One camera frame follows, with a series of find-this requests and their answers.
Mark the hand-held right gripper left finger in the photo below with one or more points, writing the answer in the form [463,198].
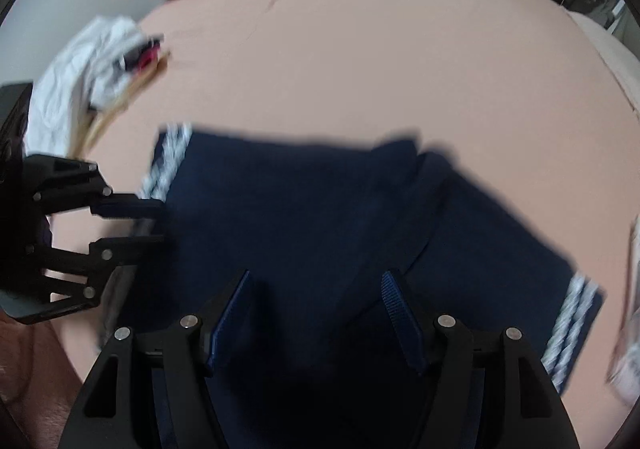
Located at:
[227,314]

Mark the black and red garment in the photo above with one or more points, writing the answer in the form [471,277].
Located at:
[142,54]

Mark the white crumpled garment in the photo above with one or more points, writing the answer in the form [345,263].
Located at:
[65,79]

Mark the navy shorts with white stripes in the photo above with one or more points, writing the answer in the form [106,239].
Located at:
[300,229]

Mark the beige garment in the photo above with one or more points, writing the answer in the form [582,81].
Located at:
[115,104]

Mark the bed with pink sheet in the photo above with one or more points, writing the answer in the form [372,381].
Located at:
[380,54]

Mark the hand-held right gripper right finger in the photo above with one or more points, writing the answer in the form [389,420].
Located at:
[400,314]

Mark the person's left forearm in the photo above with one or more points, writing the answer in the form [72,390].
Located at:
[35,379]

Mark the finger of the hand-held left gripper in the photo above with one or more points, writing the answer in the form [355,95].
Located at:
[125,246]
[130,206]

